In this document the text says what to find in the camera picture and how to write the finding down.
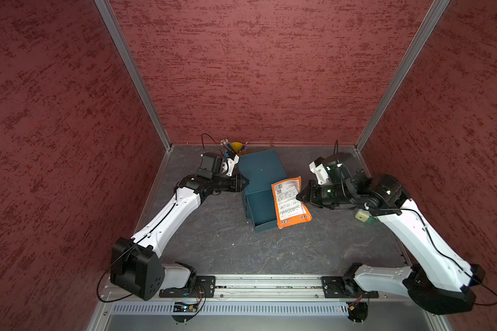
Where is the teal drawer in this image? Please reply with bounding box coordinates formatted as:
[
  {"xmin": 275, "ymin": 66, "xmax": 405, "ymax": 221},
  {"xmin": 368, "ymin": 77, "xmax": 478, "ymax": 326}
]
[{"xmin": 242, "ymin": 188, "xmax": 277, "ymax": 233}]

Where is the yellow pen cup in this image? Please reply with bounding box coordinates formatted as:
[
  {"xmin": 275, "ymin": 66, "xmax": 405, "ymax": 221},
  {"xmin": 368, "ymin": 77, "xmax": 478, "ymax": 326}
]
[{"xmin": 220, "ymin": 139, "xmax": 247, "ymax": 156}]

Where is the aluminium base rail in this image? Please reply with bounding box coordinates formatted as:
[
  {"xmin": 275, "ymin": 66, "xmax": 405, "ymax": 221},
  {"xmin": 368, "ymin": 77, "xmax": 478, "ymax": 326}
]
[{"xmin": 107, "ymin": 274, "xmax": 415, "ymax": 302}]

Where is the teal drawer cabinet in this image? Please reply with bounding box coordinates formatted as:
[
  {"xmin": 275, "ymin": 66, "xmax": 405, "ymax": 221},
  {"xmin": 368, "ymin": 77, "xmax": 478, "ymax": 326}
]
[{"xmin": 237, "ymin": 148, "xmax": 289, "ymax": 233}]

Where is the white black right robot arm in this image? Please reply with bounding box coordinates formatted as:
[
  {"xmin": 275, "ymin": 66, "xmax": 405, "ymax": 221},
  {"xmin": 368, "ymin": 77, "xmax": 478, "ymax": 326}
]
[{"xmin": 297, "ymin": 175, "xmax": 485, "ymax": 315}]

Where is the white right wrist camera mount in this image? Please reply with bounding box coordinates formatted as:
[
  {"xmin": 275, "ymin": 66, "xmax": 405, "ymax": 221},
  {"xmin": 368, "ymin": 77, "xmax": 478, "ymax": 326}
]
[{"xmin": 308, "ymin": 152, "xmax": 357, "ymax": 186}]

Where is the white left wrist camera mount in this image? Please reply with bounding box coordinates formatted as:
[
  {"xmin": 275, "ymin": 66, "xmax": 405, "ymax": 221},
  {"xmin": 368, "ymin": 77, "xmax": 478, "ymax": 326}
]
[{"xmin": 197, "ymin": 153, "xmax": 240, "ymax": 180}]

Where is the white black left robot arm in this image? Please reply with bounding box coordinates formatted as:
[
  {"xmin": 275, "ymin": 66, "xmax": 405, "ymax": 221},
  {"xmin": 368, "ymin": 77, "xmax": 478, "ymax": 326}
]
[{"xmin": 109, "ymin": 174, "xmax": 249, "ymax": 301}]

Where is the orange seed bag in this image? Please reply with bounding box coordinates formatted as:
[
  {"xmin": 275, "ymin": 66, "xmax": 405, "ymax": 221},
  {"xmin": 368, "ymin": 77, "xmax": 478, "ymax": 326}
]
[{"xmin": 271, "ymin": 177, "xmax": 312, "ymax": 229}]

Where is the aluminium corner post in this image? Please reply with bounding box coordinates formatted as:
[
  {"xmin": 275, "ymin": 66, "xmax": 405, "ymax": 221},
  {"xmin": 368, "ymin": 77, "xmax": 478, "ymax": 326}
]
[
  {"xmin": 356, "ymin": 0, "xmax": 450, "ymax": 153},
  {"xmin": 95, "ymin": 0, "xmax": 172, "ymax": 153}
]

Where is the green cream pencil sharpener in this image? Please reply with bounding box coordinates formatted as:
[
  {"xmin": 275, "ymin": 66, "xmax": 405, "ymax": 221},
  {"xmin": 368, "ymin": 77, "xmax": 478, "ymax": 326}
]
[{"xmin": 355, "ymin": 210, "xmax": 378, "ymax": 224}]

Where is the aluminium corner post left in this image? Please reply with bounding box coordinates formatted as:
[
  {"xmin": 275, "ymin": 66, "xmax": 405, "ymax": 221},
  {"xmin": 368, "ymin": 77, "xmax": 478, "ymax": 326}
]
[{"xmin": 95, "ymin": 0, "xmax": 172, "ymax": 153}]

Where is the aluminium corner post right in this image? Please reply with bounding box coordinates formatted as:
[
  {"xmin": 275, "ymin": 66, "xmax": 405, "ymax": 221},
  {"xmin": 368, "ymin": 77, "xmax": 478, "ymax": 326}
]
[{"xmin": 356, "ymin": 0, "xmax": 450, "ymax": 153}]

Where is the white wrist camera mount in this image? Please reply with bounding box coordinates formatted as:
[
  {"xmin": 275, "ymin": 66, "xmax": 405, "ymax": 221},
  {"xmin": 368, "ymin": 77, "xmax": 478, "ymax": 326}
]
[
  {"xmin": 197, "ymin": 153, "xmax": 240, "ymax": 180},
  {"xmin": 308, "ymin": 152, "xmax": 357, "ymax": 186}
]

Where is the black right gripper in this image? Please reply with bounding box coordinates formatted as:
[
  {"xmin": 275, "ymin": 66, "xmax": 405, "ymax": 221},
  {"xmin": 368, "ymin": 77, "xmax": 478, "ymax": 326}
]
[{"xmin": 297, "ymin": 177, "xmax": 355, "ymax": 207}]

